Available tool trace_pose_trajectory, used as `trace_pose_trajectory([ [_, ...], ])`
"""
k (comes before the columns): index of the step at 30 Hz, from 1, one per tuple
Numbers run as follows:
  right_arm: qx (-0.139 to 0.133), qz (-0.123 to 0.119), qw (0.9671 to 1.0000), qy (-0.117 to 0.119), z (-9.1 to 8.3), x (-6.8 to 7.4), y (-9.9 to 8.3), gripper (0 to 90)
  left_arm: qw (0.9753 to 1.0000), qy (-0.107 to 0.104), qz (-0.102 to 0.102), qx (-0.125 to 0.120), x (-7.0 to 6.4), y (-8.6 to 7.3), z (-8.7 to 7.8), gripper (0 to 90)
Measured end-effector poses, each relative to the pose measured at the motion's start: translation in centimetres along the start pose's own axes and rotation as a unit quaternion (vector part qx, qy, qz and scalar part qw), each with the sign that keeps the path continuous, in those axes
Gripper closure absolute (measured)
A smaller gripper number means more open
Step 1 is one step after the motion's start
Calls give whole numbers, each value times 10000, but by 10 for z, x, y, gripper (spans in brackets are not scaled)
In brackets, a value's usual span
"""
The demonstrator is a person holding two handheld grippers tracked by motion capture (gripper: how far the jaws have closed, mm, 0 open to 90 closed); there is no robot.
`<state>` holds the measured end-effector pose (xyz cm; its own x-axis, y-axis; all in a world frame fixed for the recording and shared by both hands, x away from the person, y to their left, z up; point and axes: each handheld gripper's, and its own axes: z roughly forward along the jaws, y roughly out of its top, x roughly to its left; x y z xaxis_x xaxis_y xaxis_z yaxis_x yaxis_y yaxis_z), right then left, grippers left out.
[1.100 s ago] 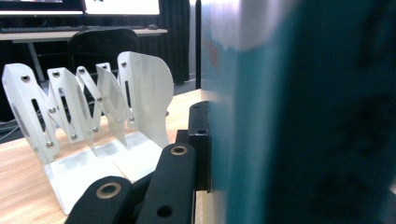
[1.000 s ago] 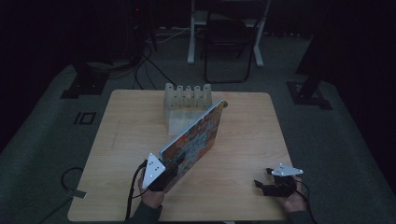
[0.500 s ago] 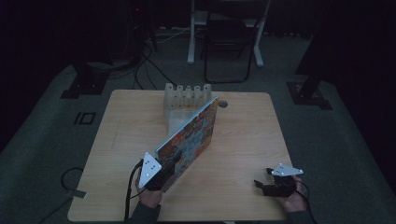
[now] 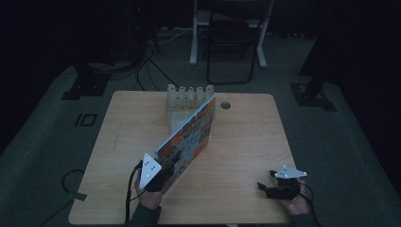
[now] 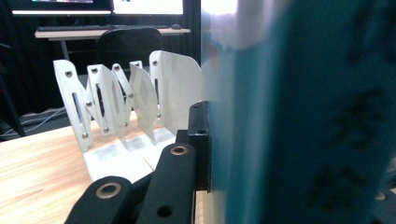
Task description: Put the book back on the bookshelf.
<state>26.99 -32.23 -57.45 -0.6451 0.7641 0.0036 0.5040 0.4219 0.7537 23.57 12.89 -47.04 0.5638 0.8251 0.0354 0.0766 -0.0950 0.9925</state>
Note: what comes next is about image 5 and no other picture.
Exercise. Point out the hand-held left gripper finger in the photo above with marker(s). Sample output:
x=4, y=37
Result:
x=200, y=146

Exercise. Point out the white expandable metal book rack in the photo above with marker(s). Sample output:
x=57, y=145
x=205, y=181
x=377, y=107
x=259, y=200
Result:
x=177, y=90

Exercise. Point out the picture book with cartoon animals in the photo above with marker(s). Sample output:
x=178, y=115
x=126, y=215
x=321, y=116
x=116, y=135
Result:
x=280, y=124

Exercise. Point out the black computer mouse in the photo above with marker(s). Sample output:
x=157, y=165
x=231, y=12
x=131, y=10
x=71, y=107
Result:
x=176, y=26

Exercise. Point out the black office chair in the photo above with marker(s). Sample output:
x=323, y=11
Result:
x=127, y=46

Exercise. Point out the black computer monitor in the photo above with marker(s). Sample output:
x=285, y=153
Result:
x=148, y=6
x=62, y=6

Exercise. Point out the black keyboard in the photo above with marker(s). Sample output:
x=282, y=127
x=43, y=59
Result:
x=93, y=27

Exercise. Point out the light wooden office desk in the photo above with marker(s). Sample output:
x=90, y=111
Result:
x=68, y=33

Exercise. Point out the black metal stand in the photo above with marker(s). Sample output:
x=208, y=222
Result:
x=9, y=102

